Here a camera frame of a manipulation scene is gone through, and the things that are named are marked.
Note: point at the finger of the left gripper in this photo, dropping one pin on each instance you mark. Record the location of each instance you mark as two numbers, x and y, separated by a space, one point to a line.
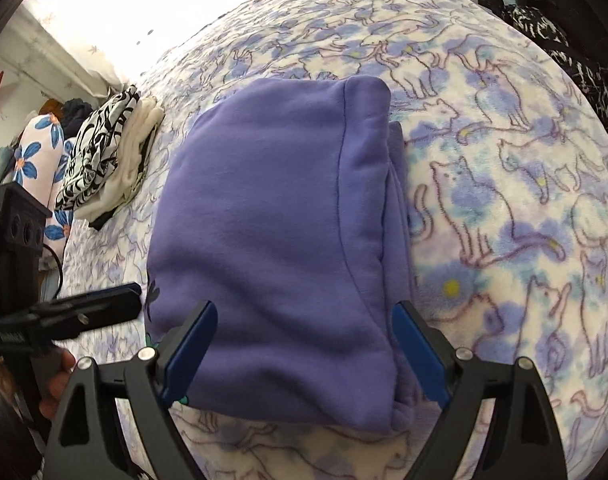
67 318

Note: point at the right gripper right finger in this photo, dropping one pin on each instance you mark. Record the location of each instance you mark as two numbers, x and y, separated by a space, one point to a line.
522 441

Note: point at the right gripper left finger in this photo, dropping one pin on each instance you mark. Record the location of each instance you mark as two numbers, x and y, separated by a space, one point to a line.
87 440

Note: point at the purple zip hoodie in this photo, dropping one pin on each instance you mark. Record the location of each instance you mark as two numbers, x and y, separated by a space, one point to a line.
286 207

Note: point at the black white patterned clothes pile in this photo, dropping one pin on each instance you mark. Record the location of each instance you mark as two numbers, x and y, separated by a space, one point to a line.
589 76

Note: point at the left hand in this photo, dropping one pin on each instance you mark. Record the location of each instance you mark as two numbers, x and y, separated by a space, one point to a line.
57 384

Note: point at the blue flower quilt roll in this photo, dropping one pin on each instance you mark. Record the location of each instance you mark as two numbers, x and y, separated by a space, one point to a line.
41 159

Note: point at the black white graffiti garment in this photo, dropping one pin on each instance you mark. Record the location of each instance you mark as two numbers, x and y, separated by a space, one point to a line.
95 154

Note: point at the cream folded garment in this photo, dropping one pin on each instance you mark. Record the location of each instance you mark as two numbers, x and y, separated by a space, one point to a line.
145 119

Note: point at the cat print fleece blanket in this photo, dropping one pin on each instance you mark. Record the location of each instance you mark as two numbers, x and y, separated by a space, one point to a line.
508 177

